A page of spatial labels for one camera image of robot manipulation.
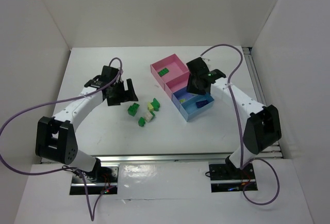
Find purple bin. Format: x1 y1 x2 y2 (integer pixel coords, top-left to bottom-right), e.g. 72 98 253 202
172 87 196 110

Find small green curved lego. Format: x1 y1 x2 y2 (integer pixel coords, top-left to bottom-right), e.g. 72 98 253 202
138 117 146 127

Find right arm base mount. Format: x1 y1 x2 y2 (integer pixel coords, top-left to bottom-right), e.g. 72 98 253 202
205 164 258 193

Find aluminium rail right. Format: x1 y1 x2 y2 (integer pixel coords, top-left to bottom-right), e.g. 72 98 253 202
242 47 284 159

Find green curved lego top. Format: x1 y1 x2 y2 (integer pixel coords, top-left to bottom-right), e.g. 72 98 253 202
151 98 160 109

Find purple cable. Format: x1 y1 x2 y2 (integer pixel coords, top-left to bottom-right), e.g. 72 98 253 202
0 58 123 221
200 44 281 206

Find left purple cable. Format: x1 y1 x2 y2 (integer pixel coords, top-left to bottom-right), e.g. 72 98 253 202
0 58 123 221

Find white lego brick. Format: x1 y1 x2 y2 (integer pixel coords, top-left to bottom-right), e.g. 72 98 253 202
144 111 152 122

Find green lego plate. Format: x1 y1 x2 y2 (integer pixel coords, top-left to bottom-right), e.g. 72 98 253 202
158 68 169 76

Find light blue bin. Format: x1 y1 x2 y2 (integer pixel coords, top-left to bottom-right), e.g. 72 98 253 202
179 94 215 122

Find small pink bin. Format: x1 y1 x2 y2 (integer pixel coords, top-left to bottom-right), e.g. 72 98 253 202
164 72 190 99

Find aluminium rail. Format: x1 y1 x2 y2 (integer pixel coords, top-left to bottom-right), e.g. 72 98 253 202
97 153 229 164
242 47 284 159

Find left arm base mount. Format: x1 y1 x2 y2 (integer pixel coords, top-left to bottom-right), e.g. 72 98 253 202
69 165 119 196

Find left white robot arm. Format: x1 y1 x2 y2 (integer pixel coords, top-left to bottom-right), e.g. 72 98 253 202
35 66 138 182

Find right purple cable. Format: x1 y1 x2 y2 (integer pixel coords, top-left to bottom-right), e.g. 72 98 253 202
200 44 281 206

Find dark blue lego plate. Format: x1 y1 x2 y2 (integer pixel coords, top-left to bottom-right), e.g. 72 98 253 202
195 100 209 109

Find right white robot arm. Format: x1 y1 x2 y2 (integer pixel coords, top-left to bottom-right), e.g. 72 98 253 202
186 57 282 169

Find pale yellow curved lego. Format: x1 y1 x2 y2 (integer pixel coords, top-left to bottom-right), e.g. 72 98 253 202
147 102 154 111

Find aluminium rail front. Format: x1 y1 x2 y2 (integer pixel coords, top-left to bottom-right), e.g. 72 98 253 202
97 153 229 164

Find green stepped lego block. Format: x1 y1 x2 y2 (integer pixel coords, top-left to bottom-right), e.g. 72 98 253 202
127 103 140 117

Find large pink bin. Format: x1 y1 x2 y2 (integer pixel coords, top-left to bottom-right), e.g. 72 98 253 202
150 54 189 93

